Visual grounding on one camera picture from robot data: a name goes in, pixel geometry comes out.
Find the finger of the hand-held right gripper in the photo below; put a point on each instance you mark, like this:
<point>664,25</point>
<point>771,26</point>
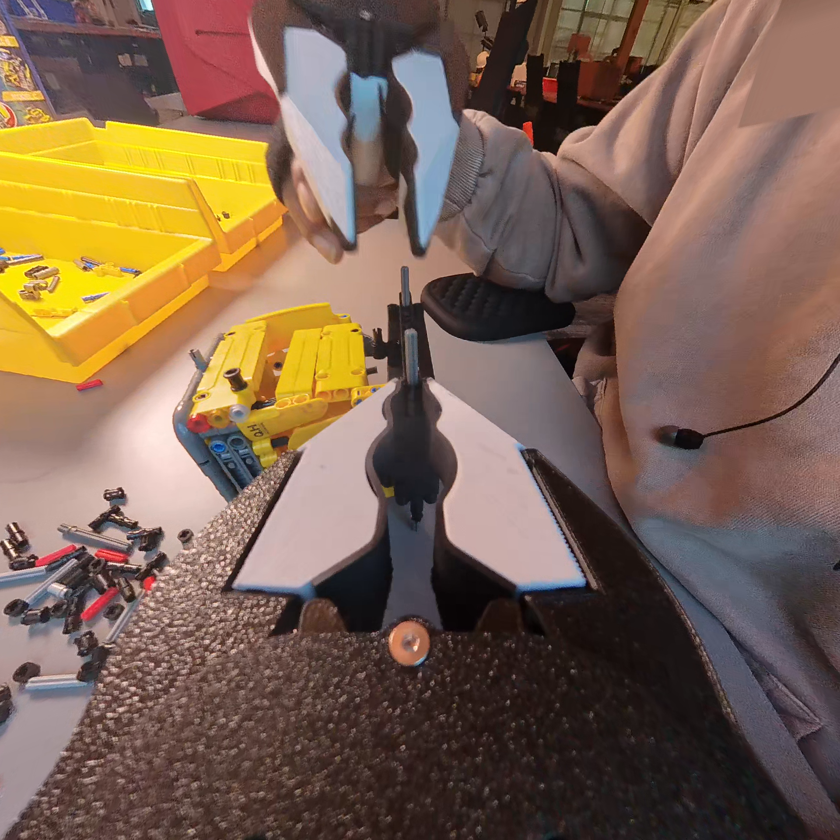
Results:
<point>315,131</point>
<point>430,144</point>

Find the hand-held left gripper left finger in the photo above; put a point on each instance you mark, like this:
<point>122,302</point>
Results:
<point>321,512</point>

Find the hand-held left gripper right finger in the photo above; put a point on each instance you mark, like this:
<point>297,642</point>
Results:
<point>512,512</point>

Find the yellow block toy model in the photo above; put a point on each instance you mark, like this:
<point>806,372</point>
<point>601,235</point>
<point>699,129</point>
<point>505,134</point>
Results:
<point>308,367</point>

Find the pile of small block pieces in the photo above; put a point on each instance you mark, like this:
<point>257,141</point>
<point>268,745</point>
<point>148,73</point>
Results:
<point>111,520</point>

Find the person's right forearm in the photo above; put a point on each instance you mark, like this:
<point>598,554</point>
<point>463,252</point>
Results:
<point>525,210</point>

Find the grey desk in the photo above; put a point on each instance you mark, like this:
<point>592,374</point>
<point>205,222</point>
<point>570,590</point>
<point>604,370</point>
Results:
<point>98,433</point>

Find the person's right hand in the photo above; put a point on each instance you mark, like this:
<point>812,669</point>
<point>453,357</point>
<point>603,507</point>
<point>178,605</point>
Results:
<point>303,197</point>

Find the red folded bag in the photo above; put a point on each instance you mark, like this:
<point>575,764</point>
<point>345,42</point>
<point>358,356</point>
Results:
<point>210,59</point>

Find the black chair armrest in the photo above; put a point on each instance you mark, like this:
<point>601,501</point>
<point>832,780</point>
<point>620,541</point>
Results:
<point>499,308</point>

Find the black clip microphone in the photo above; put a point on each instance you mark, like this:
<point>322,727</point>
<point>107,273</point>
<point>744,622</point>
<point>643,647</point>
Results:
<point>686,438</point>

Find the short red pin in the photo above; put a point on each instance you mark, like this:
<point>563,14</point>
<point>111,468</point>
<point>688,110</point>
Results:
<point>90,384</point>

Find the beige hoodie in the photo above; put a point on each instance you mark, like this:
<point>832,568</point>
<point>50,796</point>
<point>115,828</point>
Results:
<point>722,328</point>

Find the blue toy kit box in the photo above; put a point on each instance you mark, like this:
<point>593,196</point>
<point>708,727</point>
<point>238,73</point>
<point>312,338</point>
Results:
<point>23,79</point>

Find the heap of blue grey pins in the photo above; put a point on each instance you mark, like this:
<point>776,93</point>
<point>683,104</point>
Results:
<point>39,272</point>

